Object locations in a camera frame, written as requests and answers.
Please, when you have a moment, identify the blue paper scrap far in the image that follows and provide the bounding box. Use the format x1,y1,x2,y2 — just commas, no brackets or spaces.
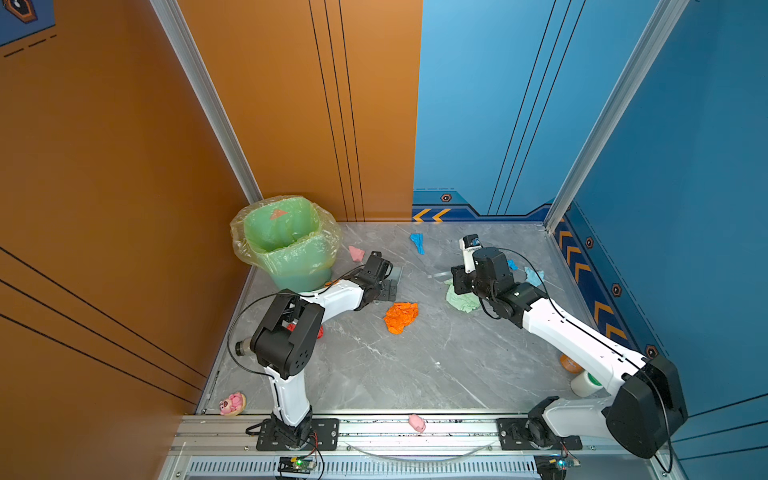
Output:
410,233,425,255

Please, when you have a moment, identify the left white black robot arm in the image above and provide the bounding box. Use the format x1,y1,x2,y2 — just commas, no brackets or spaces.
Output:
227,251,393,448

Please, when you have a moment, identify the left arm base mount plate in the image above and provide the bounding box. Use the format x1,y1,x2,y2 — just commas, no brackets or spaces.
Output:
256,417,340,452

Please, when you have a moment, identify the red crumpled paper scrap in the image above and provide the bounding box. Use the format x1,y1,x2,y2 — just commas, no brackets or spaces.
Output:
286,323,324,339

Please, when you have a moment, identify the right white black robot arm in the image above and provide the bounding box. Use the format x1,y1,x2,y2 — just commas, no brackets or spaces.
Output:
451,235,688,459

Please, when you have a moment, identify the aluminium front rail frame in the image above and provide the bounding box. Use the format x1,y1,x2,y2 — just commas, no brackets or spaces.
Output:
158,411,687,479

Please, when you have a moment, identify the clear yellow bin liner bag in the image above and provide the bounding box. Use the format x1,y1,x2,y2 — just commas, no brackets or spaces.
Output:
229,194,343,274

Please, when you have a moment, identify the pink toy on rail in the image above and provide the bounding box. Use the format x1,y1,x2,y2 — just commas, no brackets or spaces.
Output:
408,414,426,434

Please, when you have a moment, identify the light blue paper scrap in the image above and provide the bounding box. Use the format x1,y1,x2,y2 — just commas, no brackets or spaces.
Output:
525,267,544,287

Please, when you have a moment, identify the pink doughnut toy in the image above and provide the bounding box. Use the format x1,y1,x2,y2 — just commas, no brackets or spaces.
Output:
219,392,247,417

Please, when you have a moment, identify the large crumpled orange paper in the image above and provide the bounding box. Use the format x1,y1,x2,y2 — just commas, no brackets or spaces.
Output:
384,303,419,335

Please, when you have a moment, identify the green plastic trash bin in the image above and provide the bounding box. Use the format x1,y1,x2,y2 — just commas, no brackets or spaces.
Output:
242,197,335,293

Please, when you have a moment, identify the right green circuit board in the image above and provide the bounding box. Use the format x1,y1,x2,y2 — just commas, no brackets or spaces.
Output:
534,456,581,480

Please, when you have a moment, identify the grey-blue plastic dustpan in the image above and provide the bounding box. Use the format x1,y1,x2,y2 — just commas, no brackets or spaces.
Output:
377,266,402,302

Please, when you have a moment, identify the left green circuit board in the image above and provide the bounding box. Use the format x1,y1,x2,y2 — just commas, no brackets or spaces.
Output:
276,456,320,479

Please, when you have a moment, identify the pink paper scrap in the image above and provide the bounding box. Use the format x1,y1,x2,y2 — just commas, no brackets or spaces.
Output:
348,245,365,263

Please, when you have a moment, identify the white bottle green cap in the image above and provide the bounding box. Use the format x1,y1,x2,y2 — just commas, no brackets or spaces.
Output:
570,371,603,398

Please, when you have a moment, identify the green circuit board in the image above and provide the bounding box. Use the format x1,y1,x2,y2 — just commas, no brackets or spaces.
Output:
534,456,581,480
276,456,320,479

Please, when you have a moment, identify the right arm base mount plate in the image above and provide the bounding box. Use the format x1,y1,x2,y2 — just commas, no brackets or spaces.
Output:
496,417,583,451

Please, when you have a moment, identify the large light green paper scrap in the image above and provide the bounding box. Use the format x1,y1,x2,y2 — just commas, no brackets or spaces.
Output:
445,280,480,313

